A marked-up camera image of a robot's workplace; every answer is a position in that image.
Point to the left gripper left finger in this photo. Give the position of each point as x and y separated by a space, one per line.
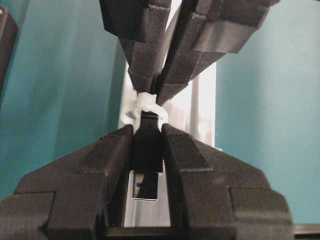
67 199

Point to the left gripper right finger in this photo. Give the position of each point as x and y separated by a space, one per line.
215 196

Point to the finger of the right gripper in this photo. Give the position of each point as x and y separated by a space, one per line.
205 31
140 26

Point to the black USB hub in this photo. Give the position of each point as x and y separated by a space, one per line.
8 32

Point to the aluminium extrusion rail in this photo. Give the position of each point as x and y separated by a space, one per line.
186 114

